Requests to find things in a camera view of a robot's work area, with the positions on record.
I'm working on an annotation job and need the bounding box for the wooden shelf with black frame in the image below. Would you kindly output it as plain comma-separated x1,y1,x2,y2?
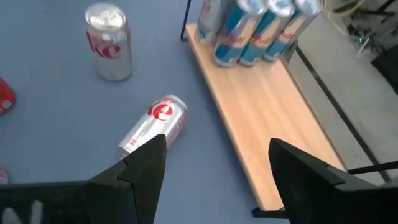
180,0,398,219

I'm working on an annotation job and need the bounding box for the blue silver Red Bull can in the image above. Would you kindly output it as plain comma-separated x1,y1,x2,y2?
213,0,269,68
238,0,295,67
262,0,323,63

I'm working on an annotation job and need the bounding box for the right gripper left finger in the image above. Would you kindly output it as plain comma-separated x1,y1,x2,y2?
84,134,167,224

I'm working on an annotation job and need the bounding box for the white Celsius Peach Vibe can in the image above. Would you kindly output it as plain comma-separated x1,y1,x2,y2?
196,0,233,45

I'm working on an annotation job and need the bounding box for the red Fanta strawberry can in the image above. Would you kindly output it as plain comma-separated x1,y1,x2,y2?
0,76,17,116

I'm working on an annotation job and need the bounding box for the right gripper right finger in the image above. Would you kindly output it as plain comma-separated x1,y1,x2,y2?
268,138,386,224

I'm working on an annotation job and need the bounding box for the silver Diet Coke can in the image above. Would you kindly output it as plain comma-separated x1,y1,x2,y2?
84,2,133,82
117,94,188,161

